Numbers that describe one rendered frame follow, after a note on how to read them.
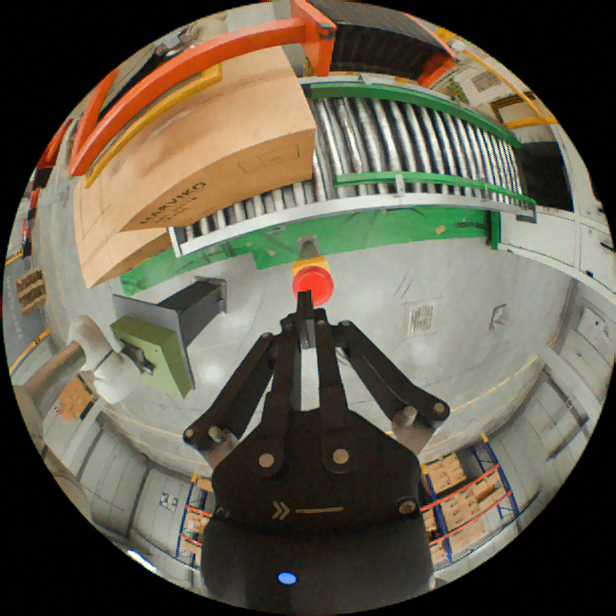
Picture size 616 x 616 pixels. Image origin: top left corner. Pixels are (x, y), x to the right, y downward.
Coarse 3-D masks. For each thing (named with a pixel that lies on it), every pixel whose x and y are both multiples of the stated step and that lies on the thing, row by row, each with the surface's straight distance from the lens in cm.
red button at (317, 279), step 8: (304, 272) 29; (312, 272) 28; (320, 272) 28; (328, 272) 30; (296, 280) 29; (304, 280) 29; (312, 280) 29; (320, 280) 29; (328, 280) 29; (296, 288) 29; (304, 288) 29; (312, 288) 29; (320, 288) 29; (328, 288) 29; (296, 296) 30; (312, 296) 29; (320, 296) 30; (328, 296) 30; (320, 304) 31
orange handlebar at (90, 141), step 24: (264, 24) 17; (288, 24) 16; (192, 48) 17; (216, 48) 16; (240, 48) 16; (264, 48) 16; (168, 72) 17; (192, 72) 17; (96, 96) 32; (144, 96) 18; (72, 120) 51; (96, 120) 29; (120, 120) 19; (96, 144) 21; (72, 168) 24
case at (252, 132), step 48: (192, 96) 62; (240, 96) 53; (288, 96) 49; (144, 144) 65; (192, 144) 51; (240, 144) 44; (288, 144) 47; (144, 192) 57; (192, 192) 58; (240, 192) 71
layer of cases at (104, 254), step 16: (80, 192) 213; (96, 192) 175; (80, 208) 205; (96, 208) 170; (80, 224) 202; (96, 224) 168; (112, 224) 146; (80, 240) 201; (96, 240) 168; (112, 240) 146; (128, 240) 129; (144, 240) 117; (160, 240) 122; (80, 256) 204; (96, 256) 171; (112, 256) 148; (128, 256) 134; (144, 256) 164; (96, 272) 175; (112, 272) 175
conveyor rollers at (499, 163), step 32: (352, 128) 93; (384, 128) 99; (416, 128) 109; (448, 128) 129; (480, 128) 160; (352, 160) 86; (448, 160) 115; (480, 160) 137; (512, 160) 185; (320, 192) 79; (384, 192) 86; (416, 192) 94; (448, 192) 107; (192, 224) 96; (224, 224) 86
